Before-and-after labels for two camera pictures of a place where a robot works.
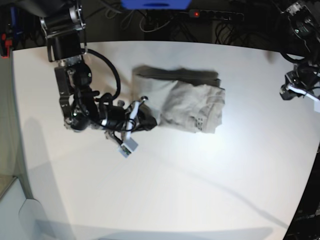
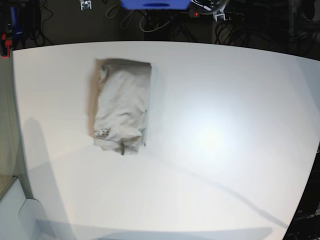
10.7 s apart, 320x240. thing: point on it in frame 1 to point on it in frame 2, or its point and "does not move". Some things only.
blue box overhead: [156, 4] does not move
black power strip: [215, 14] does not move
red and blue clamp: [11, 37] does not move
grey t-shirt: [187, 99] to [118, 99]
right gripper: [299, 83] to [211, 6]
